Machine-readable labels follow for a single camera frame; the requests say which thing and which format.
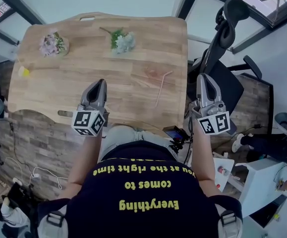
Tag white side table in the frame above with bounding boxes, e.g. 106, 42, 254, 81
234, 157, 287, 218

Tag person's right forearm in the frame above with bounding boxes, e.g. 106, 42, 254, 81
191, 130, 215, 183

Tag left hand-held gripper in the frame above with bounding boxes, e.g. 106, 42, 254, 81
71, 78, 110, 137

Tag white green flower bouquet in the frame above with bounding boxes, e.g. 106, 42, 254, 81
99, 26, 136, 56

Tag white floor cable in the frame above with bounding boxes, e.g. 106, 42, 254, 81
3, 157, 69, 190

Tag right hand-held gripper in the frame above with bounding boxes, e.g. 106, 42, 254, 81
188, 73, 231, 135

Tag purple flower bouquet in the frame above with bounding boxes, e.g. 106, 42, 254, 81
38, 28, 70, 58

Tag black floor cable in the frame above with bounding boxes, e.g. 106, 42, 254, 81
8, 120, 19, 163

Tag black waist device blue screen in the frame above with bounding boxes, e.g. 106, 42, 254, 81
162, 125, 193, 154

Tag pink straw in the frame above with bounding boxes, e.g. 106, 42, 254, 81
155, 70, 173, 108

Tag grey harness shoulder strap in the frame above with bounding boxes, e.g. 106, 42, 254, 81
217, 208, 243, 238
37, 208, 69, 238

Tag person's black printed t-shirt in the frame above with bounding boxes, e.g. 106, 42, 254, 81
36, 140, 243, 238

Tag person's left forearm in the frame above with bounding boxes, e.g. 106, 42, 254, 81
67, 132, 105, 186

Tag black cabinet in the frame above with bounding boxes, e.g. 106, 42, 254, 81
249, 194, 287, 229

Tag black office chair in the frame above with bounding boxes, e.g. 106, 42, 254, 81
186, 0, 274, 133

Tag person's light jeans legs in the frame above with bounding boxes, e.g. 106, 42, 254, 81
100, 124, 179, 160

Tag small yellow object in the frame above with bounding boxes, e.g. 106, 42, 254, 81
17, 65, 31, 78

